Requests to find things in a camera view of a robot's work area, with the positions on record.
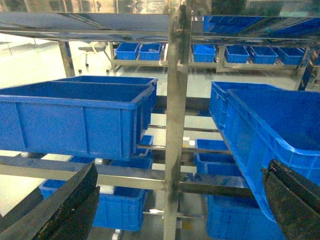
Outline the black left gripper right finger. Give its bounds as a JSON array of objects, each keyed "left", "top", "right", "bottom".
[{"left": 261, "top": 159, "right": 320, "bottom": 240}]

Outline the stainless steel shelf rack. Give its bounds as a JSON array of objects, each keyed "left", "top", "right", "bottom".
[{"left": 0, "top": 0, "right": 320, "bottom": 240}]

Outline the blue bin bottom left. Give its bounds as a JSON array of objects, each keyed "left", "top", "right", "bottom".
[{"left": 39, "top": 178, "right": 148, "bottom": 232}]

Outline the blue bin bottom right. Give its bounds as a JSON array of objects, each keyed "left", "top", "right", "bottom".
[{"left": 206, "top": 195, "right": 285, "bottom": 240}]

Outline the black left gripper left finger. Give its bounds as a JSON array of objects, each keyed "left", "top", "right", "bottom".
[{"left": 0, "top": 163, "right": 100, "bottom": 240}]

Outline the grey chair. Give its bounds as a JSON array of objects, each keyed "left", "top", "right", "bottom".
[{"left": 78, "top": 41, "right": 112, "bottom": 75}]

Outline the blue bin tilted right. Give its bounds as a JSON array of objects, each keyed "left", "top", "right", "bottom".
[{"left": 222, "top": 89, "right": 320, "bottom": 220}]

